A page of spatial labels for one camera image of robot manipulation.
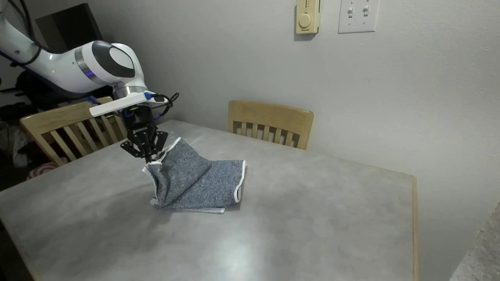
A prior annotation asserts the white wall outlet plate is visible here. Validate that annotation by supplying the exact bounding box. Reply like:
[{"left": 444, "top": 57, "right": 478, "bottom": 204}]
[{"left": 336, "top": 0, "right": 381, "bottom": 34}]

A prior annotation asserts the blue striped cloth towel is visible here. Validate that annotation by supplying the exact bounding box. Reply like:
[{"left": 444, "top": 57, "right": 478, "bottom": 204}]
[{"left": 147, "top": 135, "right": 248, "bottom": 215}]

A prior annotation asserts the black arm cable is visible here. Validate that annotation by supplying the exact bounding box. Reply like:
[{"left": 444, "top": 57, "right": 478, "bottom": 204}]
[{"left": 0, "top": 0, "right": 44, "bottom": 68}]

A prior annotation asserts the beige wall dimmer switch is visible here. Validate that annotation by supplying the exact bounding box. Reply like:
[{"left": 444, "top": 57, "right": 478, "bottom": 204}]
[{"left": 294, "top": 0, "right": 322, "bottom": 37}]

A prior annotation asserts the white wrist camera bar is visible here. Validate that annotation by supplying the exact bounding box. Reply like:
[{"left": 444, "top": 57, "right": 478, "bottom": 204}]
[{"left": 87, "top": 90, "right": 159, "bottom": 118}]

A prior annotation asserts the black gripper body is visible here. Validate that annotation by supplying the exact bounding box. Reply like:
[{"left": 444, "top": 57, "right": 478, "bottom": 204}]
[{"left": 119, "top": 104, "right": 170, "bottom": 159}]

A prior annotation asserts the black box monitor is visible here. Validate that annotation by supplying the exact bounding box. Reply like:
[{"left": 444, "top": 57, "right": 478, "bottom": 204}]
[{"left": 33, "top": 1, "right": 106, "bottom": 54}]

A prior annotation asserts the grey speckled countertop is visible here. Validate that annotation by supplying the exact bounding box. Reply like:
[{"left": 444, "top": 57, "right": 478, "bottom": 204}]
[{"left": 448, "top": 199, "right": 500, "bottom": 281}]

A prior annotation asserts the black camera cable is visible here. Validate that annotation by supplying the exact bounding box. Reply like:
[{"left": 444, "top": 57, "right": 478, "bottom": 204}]
[{"left": 147, "top": 90, "right": 181, "bottom": 118}]

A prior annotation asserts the wooden slat-back chair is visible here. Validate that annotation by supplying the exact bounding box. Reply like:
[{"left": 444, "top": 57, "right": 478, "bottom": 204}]
[
  {"left": 226, "top": 98, "right": 316, "bottom": 151},
  {"left": 19, "top": 95, "right": 130, "bottom": 168}
]

